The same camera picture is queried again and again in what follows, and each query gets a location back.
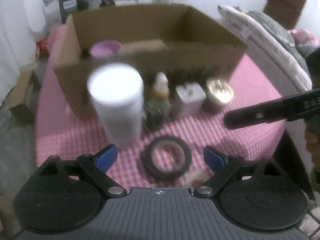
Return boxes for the red snack packet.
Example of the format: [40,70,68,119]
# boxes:
[36,39,49,59]

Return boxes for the black tape roll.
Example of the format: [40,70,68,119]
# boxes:
[142,136,192,179]

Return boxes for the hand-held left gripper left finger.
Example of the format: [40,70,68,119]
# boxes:
[37,144,127,197]

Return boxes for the white textured mat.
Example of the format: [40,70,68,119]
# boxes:
[299,205,320,238]

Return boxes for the white plastic pill bottle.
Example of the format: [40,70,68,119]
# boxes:
[87,64,145,147]

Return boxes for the purple plastic bowl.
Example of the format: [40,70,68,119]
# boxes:
[90,40,123,58]

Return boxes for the gold lidded cosmetic jar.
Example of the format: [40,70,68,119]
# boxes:
[202,78,234,113]

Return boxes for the printed appliance box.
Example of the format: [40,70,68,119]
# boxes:
[59,0,117,23]

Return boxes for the pink checked blanket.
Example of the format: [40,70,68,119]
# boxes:
[36,26,285,188]

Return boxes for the white charger plug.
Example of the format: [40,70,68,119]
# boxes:
[175,82,207,116]

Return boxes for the grey cloth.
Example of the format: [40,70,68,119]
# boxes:
[246,10,308,65]

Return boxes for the brown wooden door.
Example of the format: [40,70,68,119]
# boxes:
[264,0,313,29]

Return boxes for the small wooden stool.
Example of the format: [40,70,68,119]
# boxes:
[9,70,41,124]

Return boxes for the brown cardboard box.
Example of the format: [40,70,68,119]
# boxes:
[54,4,248,120]

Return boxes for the person's right forearm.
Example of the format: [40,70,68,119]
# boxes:
[304,120,320,164]

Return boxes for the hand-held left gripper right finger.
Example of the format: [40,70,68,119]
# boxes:
[194,145,283,197]

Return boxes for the green glass dropper bottle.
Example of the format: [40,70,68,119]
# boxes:
[145,72,172,130]

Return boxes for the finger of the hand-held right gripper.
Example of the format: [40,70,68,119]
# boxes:
[223,97,300,130]

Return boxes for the white plush blanket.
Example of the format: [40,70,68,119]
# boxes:
[217,5,313,90]

